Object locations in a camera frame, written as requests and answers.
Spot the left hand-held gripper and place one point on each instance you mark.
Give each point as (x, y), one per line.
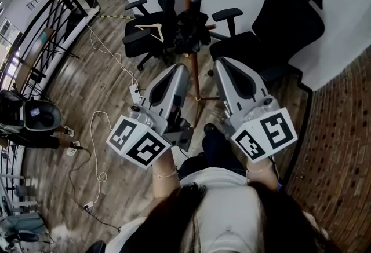
(153, 130)

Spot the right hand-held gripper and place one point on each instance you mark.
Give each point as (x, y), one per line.
(255, 118)

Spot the person's right forearm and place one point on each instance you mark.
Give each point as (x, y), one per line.
(262, 173)

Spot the person's left forearm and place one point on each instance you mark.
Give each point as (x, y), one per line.
(165, 185)

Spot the grey metal equipment rack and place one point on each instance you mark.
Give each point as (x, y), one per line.
(17, 217)

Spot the white power strip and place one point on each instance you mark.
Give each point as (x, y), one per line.
(135, 93)

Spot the person's black shoe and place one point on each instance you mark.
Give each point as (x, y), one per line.
(209, 128)

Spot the person's dark trousers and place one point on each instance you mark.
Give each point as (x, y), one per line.
(220, 153)

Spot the person's white shirt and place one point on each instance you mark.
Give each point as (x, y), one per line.
(229, 202)

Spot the black office chair low back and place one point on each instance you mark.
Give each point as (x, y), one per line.
(139, 40)

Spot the wooden clothes hanger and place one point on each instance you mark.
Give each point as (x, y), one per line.
(159, 34)

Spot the white plug adapter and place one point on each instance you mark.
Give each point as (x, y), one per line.
(88, 204)

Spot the black office chair wide back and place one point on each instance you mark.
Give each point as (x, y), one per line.
(287, 20)

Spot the yellow black striped floor strip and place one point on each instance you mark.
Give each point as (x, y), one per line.
(116, 16)

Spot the wooden table with black legs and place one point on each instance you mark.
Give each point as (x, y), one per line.
(32, 55)

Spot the black metal railing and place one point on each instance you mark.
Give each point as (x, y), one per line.
(52, 20)

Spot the large window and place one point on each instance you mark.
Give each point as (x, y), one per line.
(7, 43)

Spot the white wall grid panel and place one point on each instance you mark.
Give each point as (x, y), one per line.
(35, 3)

